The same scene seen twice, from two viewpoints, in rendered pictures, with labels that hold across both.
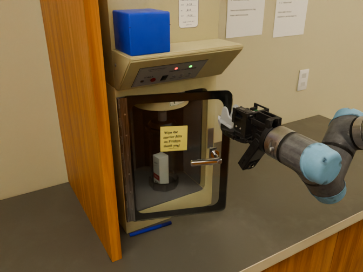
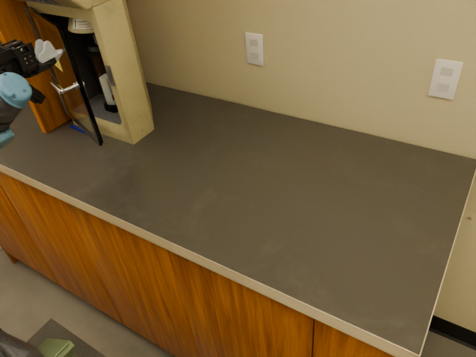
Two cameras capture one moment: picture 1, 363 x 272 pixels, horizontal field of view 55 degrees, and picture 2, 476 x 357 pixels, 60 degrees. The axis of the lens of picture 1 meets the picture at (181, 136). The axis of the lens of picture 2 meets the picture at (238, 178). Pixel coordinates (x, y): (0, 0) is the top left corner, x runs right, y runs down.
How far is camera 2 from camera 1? 1.62 m
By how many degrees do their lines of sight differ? 57
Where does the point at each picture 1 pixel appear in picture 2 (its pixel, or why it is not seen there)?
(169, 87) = (59, 10)
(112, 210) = not seen: hidden behind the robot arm
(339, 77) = not seen: outside the picture
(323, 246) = (151, 248)
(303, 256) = (127, 235)
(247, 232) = (96, 175)
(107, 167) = not seen: hidden behind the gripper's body
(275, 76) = (375, 54)
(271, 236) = (96, 189)
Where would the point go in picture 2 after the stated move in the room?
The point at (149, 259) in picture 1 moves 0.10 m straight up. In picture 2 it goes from (48, 143) to (37, 120)
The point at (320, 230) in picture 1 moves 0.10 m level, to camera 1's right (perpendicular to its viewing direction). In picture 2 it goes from (118, 217) to (127, 239)
